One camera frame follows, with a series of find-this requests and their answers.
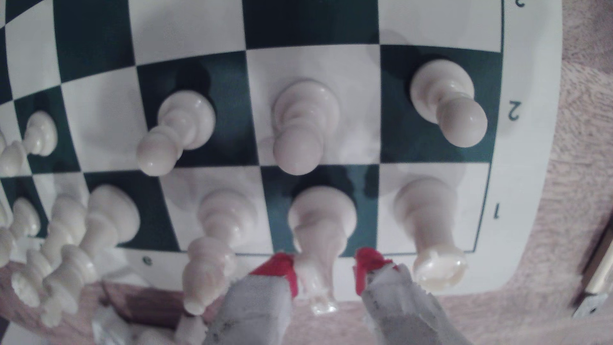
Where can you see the white chess knight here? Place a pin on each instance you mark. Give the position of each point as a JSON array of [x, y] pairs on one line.
[[321, 215]]

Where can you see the green white chess mat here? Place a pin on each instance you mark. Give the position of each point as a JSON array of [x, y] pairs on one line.
[[311, 24]]

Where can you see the white chess pawn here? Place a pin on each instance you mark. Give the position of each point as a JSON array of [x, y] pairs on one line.
[[450, 96], [301, 124], [182, 120], [40, 134]]

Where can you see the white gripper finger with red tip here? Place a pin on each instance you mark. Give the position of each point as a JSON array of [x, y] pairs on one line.
[[402, 311], [258, 306]]

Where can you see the white chess king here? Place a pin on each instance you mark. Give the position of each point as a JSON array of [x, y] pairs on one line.
[[110, 215]]

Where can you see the white chess rook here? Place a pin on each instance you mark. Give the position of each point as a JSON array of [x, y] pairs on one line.
[[426, 215]]

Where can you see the white bar with metal bracket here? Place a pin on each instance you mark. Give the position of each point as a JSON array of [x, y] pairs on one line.
[[598, 273]]

